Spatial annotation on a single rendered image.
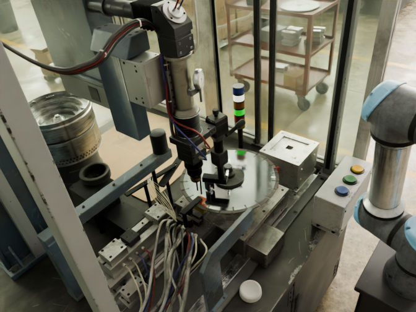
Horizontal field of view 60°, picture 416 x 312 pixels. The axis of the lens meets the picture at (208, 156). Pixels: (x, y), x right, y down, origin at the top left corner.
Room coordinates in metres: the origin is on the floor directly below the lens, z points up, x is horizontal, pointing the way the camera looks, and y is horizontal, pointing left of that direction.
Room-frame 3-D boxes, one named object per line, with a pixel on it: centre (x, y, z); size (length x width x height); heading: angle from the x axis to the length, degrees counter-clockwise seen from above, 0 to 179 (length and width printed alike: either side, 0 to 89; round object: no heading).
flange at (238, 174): (0.99, -0.07, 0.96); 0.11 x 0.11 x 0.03
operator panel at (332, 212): (0.97, -0.49, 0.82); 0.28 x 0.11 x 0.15; 137
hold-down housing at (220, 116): (0.92, -0.04, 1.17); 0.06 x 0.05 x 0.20; 128
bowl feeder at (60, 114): (1.38, 0.62, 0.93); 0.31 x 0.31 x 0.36
